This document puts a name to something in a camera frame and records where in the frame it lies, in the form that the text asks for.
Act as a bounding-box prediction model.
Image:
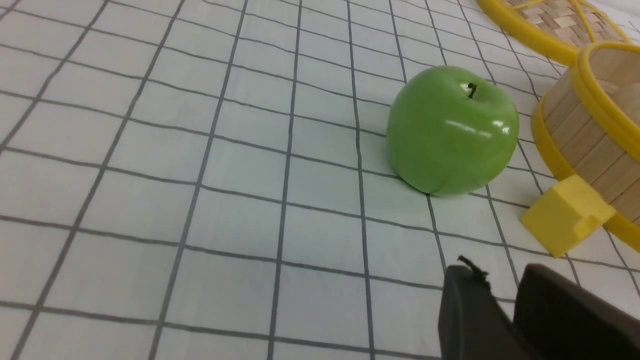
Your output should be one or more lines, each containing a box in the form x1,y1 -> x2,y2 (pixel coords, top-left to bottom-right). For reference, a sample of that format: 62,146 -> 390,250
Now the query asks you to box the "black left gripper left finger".
438,256 -> 542,360

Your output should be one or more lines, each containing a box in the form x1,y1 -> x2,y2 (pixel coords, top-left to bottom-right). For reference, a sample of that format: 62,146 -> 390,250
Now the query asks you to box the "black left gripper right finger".
513,264 -> 640,360

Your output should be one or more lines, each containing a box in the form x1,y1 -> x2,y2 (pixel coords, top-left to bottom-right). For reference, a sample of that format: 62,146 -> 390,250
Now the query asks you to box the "bamboo steamer tray yellow rim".
531,41 -> 640,250

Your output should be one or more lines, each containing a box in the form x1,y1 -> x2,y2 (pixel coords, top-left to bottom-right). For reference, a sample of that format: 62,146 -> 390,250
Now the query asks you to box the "woven bamboo steamer lid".
477,0 -> 631,66

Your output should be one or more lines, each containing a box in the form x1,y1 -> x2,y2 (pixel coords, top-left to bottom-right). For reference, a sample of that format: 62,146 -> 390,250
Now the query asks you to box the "yellow cube block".
519,174 -> 616,258

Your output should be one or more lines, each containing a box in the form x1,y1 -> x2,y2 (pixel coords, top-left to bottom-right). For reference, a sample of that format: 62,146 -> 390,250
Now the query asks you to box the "green apple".
386,65 -> 521,198

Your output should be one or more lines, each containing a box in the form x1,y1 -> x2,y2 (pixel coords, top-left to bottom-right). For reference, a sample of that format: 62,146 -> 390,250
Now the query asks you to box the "white grid-pattern tablecloth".
0,0 -> 639,360

